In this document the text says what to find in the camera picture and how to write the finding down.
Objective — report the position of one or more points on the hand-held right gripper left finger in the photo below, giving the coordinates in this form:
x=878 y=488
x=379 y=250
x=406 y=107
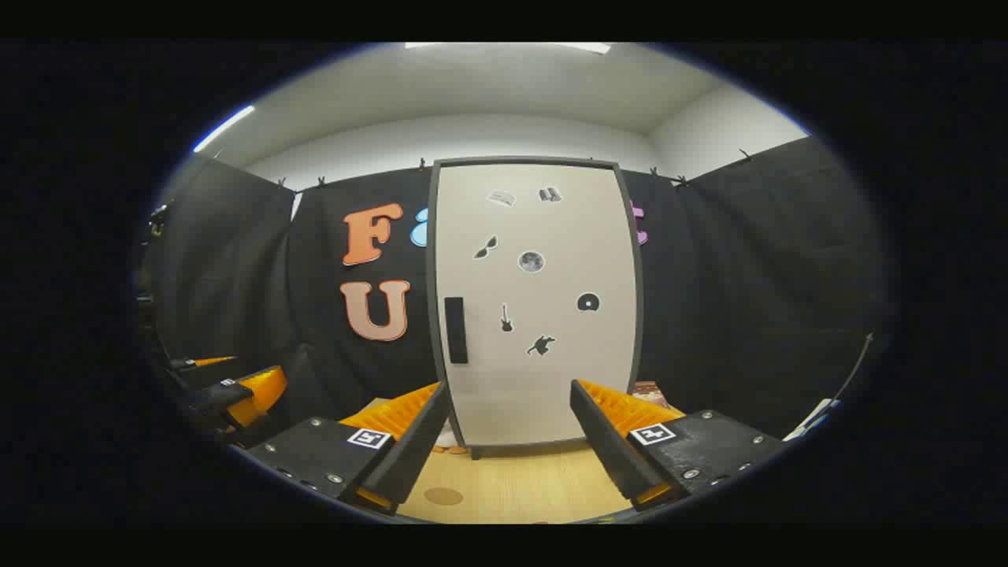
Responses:
x=409 y=449

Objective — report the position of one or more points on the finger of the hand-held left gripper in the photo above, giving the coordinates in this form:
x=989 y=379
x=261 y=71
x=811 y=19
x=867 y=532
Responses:
x=264 y=386
x=201 y=363

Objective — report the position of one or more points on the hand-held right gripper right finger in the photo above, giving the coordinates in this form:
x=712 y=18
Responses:
x=606 y=449

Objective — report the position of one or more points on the round brown coaster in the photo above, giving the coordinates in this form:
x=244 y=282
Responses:
x=443 y=495

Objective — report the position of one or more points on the white cabinet door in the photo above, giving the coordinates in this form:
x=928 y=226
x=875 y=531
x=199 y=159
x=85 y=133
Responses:
x=551 y=378

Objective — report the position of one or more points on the grey cabinet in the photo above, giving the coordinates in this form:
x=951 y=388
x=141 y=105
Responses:
x=431 y=252

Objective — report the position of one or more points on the plush penguin toy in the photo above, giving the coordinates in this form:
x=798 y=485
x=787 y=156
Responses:
x=450 y=450

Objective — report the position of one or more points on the brown printed box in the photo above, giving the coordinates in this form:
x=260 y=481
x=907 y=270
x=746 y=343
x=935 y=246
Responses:
x=650 y=390

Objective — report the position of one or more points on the black backdrop cloth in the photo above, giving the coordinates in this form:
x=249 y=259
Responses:
x=748 y=276

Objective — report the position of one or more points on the ceiling light strip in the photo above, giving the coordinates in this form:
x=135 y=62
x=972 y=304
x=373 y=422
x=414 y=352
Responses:
x=224 y=127

